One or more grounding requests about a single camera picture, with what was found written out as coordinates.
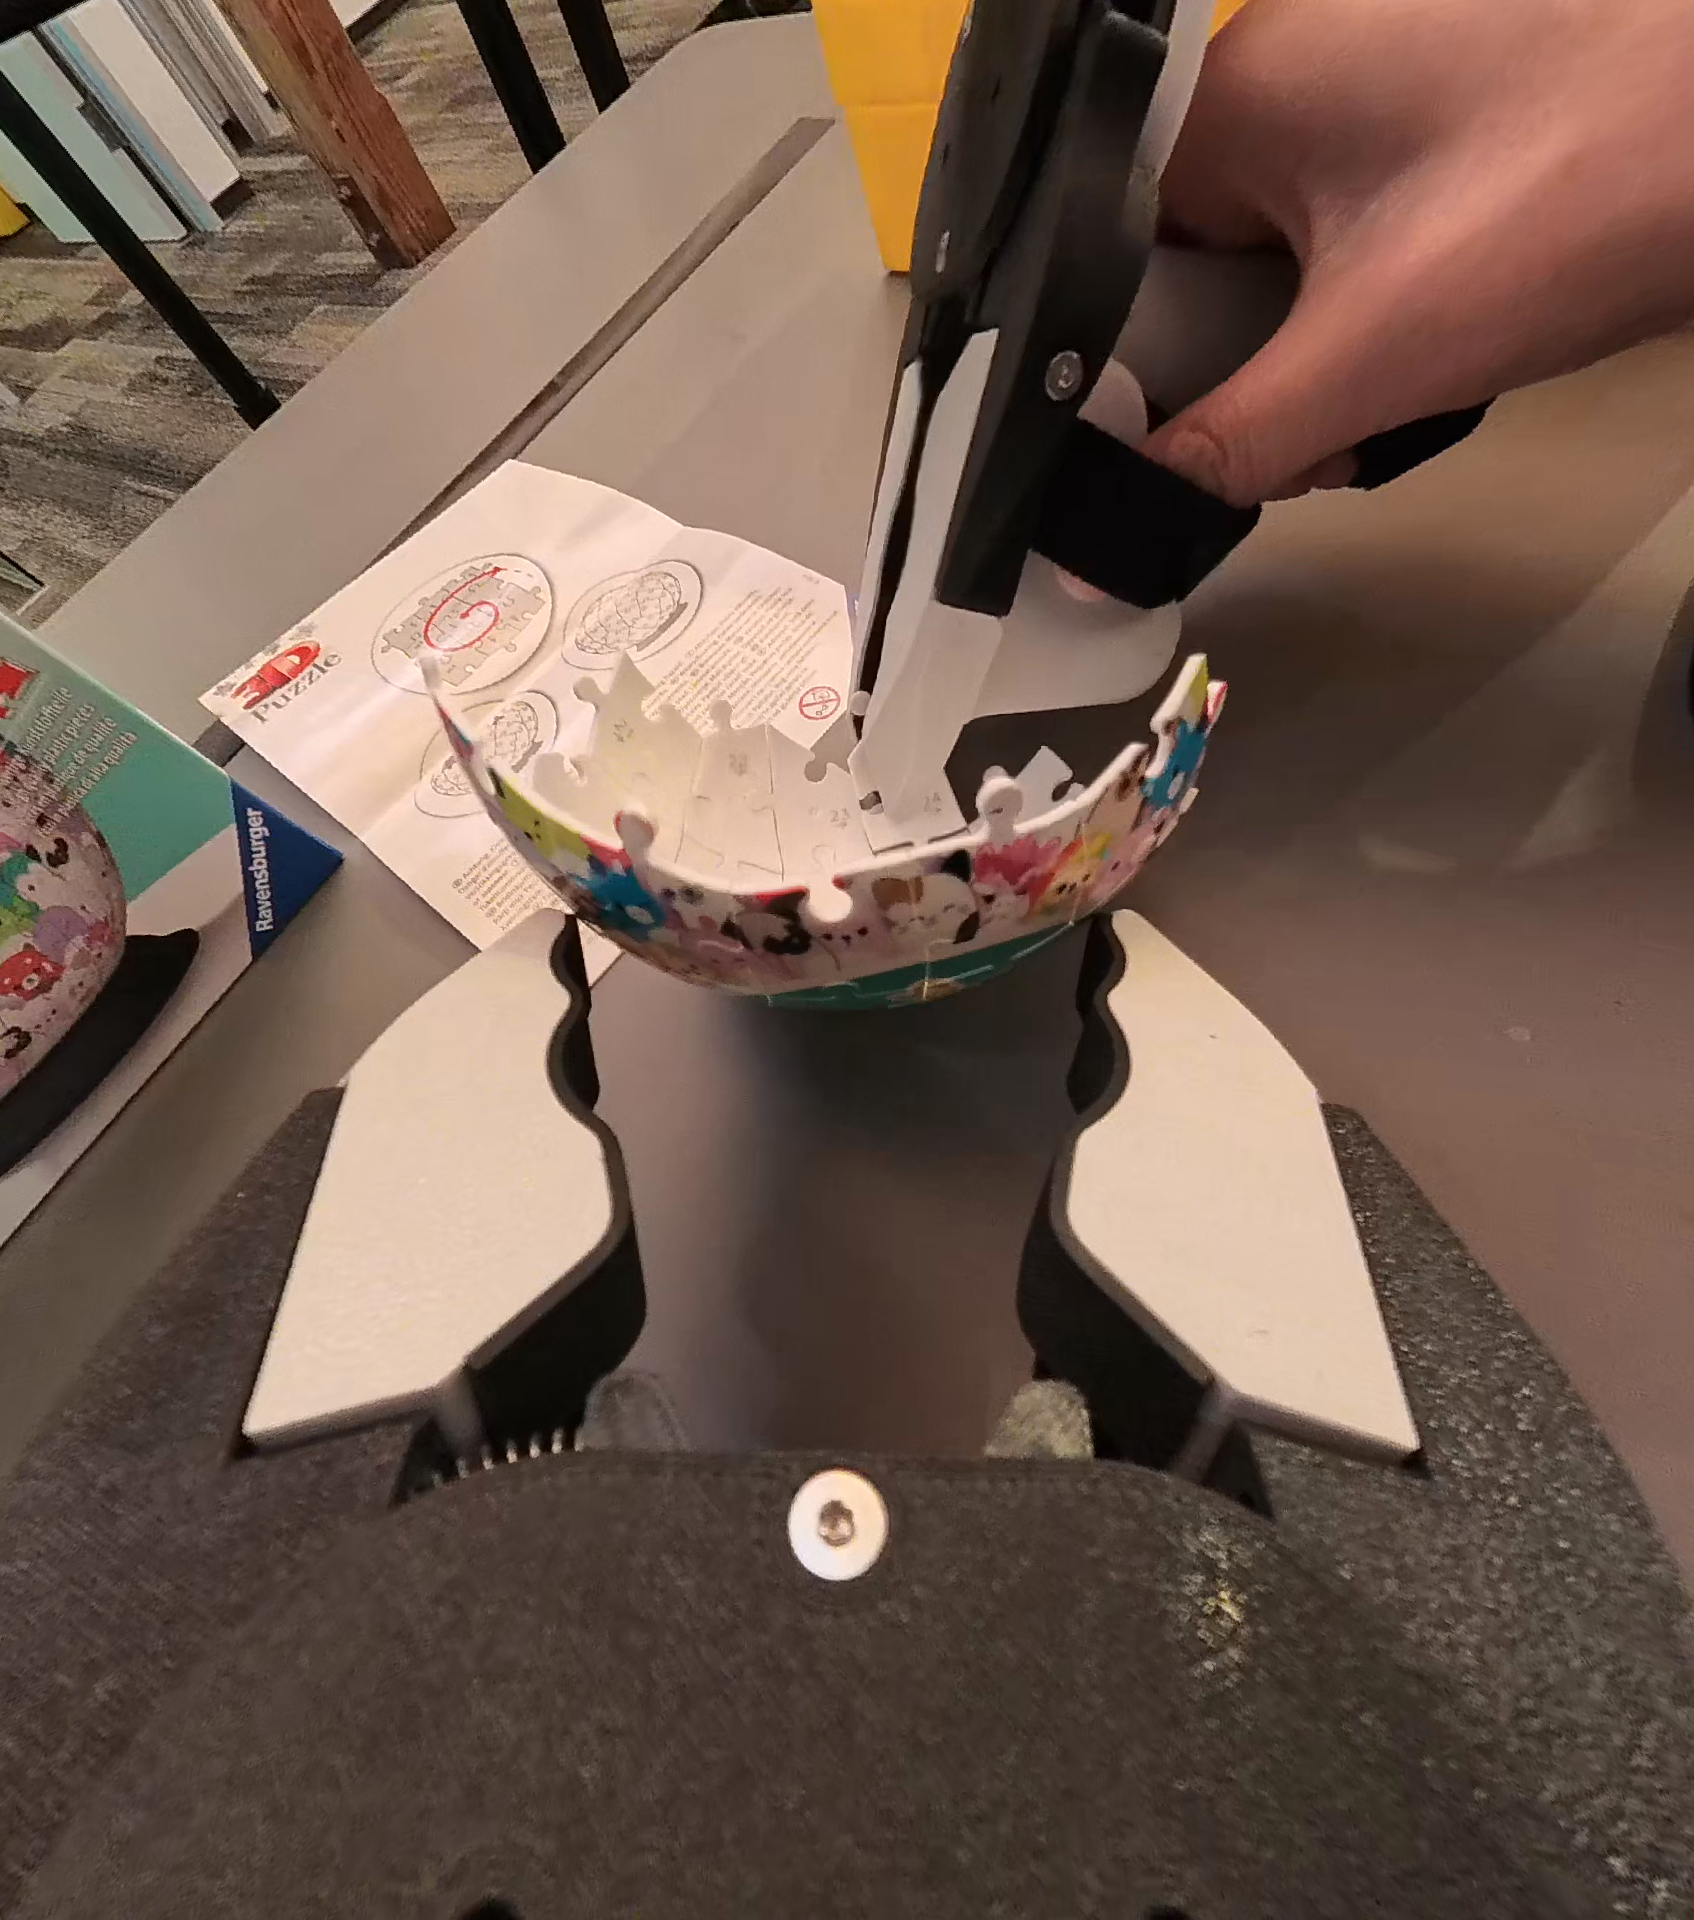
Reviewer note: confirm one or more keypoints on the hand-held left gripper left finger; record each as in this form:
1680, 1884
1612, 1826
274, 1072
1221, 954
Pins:
442, 1230

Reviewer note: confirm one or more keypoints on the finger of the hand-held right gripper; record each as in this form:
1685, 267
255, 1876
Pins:
962, 571
902, 481

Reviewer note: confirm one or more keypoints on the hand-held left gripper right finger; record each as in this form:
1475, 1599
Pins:
1238, 1230

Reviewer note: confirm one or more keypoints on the assembled white puzzle section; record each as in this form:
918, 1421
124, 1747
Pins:
758, 871

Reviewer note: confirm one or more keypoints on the colourful puzzle box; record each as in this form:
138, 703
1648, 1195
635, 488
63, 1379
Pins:
39, 901

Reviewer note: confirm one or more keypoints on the person's right hand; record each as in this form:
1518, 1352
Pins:
1509, 181

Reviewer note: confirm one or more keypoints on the yellow storage bin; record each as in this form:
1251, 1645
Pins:
878, 91

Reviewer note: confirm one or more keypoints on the white instruction leaflet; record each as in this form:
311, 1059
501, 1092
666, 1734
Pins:
579, 616

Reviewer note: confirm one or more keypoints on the wooden post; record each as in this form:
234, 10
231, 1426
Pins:
338, 121

